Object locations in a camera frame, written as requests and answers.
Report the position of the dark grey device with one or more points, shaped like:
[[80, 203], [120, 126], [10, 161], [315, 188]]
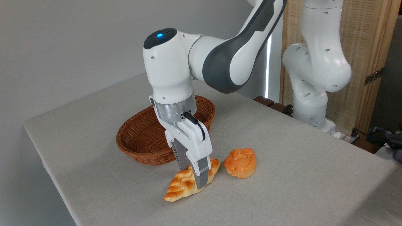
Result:
[[389, 139]]

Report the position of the grey tablecloth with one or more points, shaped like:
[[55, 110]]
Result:
[[282, 188]]

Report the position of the long braided bread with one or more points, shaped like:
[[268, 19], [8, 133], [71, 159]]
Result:
[[182, 185]]

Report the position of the metal screen hinge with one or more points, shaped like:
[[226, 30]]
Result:
[[373, 76]]

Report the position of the round orange bread bun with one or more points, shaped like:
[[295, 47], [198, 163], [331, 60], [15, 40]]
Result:
[[240, 163]]

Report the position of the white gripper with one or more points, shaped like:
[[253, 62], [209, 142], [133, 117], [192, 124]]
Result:
[[194, 141]]

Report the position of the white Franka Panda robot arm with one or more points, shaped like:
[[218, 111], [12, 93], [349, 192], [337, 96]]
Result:
[[169, 66]]

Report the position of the wooden woven folding screen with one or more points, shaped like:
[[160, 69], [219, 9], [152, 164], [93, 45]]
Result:
[[364, 37]]

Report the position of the white power strip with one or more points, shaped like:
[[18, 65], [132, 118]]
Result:
[[349, 138]]

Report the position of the dark brown wooden block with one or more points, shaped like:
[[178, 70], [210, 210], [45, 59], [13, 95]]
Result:
[[263, 100], [278, 107]]

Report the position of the brown oval wicker basket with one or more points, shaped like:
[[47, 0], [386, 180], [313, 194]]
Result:
[[138, 138]]

